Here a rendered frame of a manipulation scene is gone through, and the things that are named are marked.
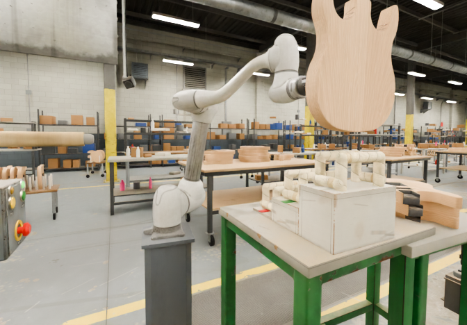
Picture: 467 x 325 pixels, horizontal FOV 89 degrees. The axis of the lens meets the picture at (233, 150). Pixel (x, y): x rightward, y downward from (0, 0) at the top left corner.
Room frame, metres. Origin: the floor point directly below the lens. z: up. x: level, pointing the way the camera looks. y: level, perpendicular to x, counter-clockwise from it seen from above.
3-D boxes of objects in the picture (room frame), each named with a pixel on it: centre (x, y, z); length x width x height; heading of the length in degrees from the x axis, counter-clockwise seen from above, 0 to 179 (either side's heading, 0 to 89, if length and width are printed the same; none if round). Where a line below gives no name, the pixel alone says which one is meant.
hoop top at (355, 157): (0.72, -0.39, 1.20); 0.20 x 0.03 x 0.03; 115
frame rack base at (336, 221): (0.77, -0.37, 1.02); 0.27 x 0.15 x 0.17; 116
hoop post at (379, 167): (0.76, -0.47, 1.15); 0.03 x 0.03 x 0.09
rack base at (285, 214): (0.91, -0.31, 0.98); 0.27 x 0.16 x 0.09; 116
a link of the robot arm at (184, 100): (1.35, 0.26, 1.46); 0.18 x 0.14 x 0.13; 62
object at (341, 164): (0.69, -0.31, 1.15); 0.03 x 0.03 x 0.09
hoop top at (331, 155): (0.80, -0.35, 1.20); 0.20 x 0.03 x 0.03; 115
